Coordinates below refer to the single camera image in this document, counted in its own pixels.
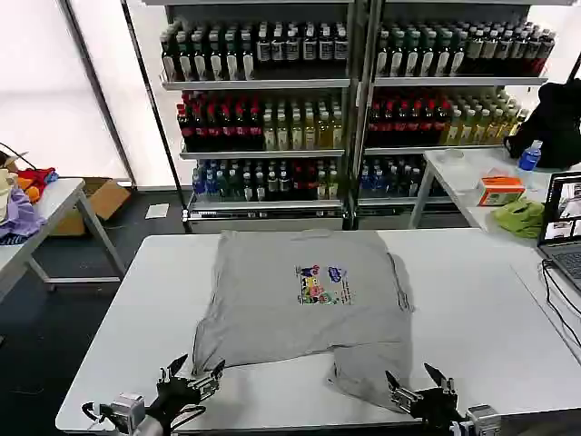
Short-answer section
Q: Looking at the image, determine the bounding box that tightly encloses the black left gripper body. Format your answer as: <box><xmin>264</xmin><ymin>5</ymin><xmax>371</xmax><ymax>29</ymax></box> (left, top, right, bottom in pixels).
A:
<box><xmin>147</xmin><ymin>375</ymin><xmax>203</xmax><ymax>428</ymax></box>

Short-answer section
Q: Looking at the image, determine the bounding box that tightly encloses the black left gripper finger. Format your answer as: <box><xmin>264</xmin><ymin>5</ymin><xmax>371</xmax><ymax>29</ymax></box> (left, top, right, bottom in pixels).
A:
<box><xmin>187</xmin><ymin>360</ymin><xmax>227</xmax><ymax>401</ymax></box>
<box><xmin>157</xmin><ymin>353</ymin><xmax>189</xmax><ymax>388</ymax></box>

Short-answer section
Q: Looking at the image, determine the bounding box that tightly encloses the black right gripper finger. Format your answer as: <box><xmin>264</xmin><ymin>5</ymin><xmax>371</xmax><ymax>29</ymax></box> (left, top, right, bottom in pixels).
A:
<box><xmin>423</xmin><ymin>362</ymin><xmax>458</xmax><ymax>398</ymax></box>
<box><xmin>384</xmin><ymin>370</ymin><xmax>421</xmax><ymax>414</ymax></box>

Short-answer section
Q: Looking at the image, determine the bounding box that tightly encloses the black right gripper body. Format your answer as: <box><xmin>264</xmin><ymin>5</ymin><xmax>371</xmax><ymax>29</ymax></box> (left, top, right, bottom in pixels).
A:
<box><xmin>410</xmin><ymin>387</ymin><xmax>468</xmax><ymax>431</ymax></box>

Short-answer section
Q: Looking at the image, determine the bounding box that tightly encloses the white work table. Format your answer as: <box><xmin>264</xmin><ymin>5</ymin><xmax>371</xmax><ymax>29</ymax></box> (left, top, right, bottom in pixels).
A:
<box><xmin>54</xmin><ymin>228</ymin><xmax>581</xmax><ymax>433</ymax></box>

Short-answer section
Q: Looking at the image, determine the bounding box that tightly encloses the grey printed t-shirt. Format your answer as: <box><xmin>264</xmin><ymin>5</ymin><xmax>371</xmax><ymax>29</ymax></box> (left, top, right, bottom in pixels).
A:
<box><xmin>191</xmin><ymin>229</ymin><xmax>415</xmax><ymax>413</ymax></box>

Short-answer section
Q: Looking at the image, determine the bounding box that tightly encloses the green cloth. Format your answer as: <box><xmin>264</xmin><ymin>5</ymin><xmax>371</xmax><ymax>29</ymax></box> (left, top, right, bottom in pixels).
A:
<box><xmin>491</xmin><ymin>198</ymin><xmax>546</xmax><ymax>241</ymax></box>

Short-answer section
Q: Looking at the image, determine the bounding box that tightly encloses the brown cardboard box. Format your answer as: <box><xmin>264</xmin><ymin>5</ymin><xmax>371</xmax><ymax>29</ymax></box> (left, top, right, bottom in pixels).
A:
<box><xmin>49</xmin><ymin>177</ymin><xmax>133</xmax><ymax>237</ymax></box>

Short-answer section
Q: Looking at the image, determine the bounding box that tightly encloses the orange tissue box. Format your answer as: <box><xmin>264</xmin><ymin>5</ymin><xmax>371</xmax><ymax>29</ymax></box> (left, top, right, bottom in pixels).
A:
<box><xmin>479</xmin><ymin>174</ymin><xmax>527</xmax><ymax>207</ymax></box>

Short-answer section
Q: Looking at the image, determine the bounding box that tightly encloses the white table with grey legs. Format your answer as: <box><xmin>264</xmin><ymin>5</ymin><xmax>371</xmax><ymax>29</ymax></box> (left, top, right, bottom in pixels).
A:
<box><xmin>408</xmin><ymin>147</ymin><xmax>581</xmax><ymax>249</ymax></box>

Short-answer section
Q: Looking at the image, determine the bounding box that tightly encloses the open laptop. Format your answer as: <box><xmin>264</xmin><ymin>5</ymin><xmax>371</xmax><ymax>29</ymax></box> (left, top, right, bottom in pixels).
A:
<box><xmin>537</xmin><ymin>171</ymin><xmax>581</xmax><ymax>292</ymax></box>

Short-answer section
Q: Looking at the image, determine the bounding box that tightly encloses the grey side table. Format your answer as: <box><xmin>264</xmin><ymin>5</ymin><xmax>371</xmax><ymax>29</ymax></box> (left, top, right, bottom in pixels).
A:
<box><xmin>0</xmin><ymin>177</ymin><xmax>127</xmax><ymax>302</ymax></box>

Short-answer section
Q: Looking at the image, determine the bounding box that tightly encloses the purple cloth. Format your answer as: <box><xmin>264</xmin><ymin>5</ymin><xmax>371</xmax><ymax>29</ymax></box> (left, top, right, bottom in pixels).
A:
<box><xmin>0</xmin><ymin>185</ymin><xmax>47</xmax><ymax>241</ymax></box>

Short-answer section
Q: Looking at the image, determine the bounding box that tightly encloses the red and orange cloth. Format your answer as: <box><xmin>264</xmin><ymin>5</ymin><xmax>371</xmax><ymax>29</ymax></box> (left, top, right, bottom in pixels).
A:
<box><xmin>16</xmin><ymin>166</ymin><xmax>58</xmax><ymax>202</ymax></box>

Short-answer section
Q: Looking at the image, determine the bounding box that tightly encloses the blue plastic bottle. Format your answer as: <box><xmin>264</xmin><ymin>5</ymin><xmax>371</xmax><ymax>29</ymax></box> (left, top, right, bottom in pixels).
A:
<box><xmin>517</xmin><ymin>140</ymin><xmax>545</xmax><ymax>176</ymax></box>

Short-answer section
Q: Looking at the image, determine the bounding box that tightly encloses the beige cloth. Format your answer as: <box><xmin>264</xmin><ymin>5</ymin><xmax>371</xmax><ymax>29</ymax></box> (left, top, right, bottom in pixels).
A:
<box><xmin>0</xmin><ymin>166</ymin><xmax>20</xmax><ymax>223</ymax></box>

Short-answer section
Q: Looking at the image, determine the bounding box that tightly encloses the dark slanted metal pole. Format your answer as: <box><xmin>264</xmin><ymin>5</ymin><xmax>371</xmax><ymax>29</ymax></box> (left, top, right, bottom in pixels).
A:
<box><xmin>120</xmin><ymin>0</ymin><xmax>192</xmax><ymax>233</ymax></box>

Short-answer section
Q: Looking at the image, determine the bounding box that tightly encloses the bottle shelf with green-capped bottles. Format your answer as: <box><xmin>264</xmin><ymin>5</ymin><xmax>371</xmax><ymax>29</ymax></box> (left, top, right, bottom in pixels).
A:
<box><xmin>158</xmin><ymin>0</ymin><xmax>354</xmax><ymax>233</ymax></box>

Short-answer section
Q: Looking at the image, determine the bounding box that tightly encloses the bottle shelf with dark-capped bottles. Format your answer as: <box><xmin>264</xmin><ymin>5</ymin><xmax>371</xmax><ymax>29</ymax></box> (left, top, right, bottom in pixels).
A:
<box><xmin>356</xmin><ymin>0</ymin><xmax>557</xmax><ymax>219</ymax></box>

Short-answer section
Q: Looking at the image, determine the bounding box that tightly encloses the black backpack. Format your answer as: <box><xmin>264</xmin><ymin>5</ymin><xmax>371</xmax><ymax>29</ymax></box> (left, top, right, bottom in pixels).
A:
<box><xmin>503</xmin><ymin>79</ymin><xmax>581</xmax><ymax>170</ymax></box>

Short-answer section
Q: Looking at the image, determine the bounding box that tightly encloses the grey slanted metal pole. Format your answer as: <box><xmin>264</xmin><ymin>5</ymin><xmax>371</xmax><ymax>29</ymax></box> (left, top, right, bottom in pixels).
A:
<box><xmin>60</xmin><ymin>0</ymin><xmax>138</xmax><ymax>183</ymax></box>

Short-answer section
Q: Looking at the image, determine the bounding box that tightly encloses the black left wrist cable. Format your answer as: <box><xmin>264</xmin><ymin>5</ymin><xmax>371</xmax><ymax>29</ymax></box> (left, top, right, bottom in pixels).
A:
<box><xmin>168</xmin><ymin>405</ymin><xmax>206</xmax><ymax>431</ymax></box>

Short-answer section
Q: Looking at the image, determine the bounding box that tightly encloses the thin black cable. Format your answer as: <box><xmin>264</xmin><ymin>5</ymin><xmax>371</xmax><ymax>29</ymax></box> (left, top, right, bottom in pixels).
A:
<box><xmin>540</xmin><ymin>258</ymin><xmax>581</xmax><ymax>352</ymax></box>

